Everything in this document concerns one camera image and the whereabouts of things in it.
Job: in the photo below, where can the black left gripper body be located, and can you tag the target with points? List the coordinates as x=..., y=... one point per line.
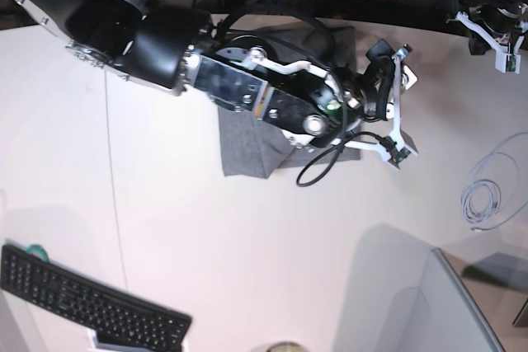
x=506, y=24

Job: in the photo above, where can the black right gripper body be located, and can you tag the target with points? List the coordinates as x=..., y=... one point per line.
x=371, y=93

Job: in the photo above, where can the grey t-shirt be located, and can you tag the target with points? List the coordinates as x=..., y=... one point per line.
x=250, y=147

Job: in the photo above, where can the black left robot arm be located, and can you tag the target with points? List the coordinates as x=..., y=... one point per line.
x=469, y=5

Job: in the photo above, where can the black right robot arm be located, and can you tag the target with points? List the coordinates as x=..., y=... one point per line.
x=274, y=96

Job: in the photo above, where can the round metallic can top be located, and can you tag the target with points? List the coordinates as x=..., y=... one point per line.
x=286, y=346

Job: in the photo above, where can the black computer keyboard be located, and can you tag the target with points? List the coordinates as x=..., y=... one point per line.
x=110, y=312

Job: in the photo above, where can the green tape roll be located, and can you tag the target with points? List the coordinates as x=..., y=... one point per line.
x=38, y=252

